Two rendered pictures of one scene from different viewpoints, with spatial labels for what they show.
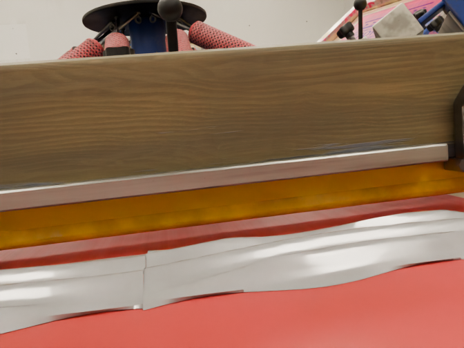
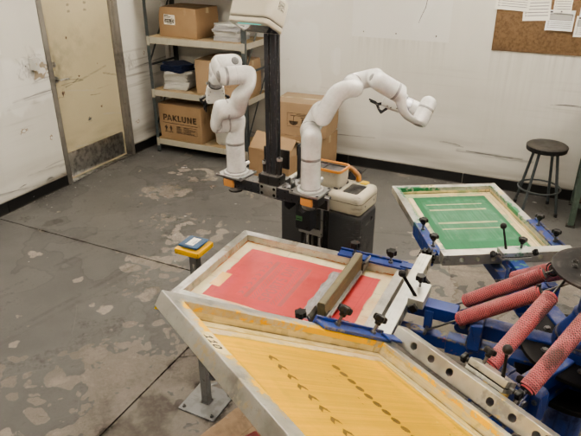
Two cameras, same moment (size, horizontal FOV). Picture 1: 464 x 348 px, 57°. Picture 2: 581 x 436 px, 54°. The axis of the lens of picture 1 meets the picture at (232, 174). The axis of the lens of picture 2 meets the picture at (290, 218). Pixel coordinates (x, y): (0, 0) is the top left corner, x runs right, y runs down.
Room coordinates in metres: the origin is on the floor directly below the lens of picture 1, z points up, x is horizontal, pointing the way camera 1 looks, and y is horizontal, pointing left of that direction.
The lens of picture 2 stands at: (1.14, -1.62, 2.23)
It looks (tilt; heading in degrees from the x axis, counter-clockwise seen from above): 26 degrees down; 124
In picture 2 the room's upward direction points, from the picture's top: straight up
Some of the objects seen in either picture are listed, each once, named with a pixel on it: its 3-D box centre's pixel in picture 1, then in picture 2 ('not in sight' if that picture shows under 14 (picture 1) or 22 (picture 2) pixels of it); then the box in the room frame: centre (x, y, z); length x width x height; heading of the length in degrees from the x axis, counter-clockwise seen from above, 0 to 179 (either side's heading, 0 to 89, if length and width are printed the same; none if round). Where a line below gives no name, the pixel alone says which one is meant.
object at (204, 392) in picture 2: not in sight; (201, 328); (-0.53, 0.06, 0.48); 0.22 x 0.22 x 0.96; 8
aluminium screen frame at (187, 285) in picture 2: not in sight; (293, 283); (0.05, 0.02, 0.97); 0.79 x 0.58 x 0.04; 8
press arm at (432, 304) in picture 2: not in sight; (433, 308); (0.60, 0.10, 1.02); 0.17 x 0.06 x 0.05; 8
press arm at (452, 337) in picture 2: not in sight; (396, 328); (0.47, 0.08, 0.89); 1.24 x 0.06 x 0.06; 8
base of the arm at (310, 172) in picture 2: not in sight; (312, 173); (-0.20, 0.55, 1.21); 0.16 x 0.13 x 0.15; 93
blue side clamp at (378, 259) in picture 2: not in sight; (372, 263); (0.24, 0.33, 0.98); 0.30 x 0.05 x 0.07; 8
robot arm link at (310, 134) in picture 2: not in sight; (310, 142); (-0.21, 0.55, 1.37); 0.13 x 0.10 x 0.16; 127
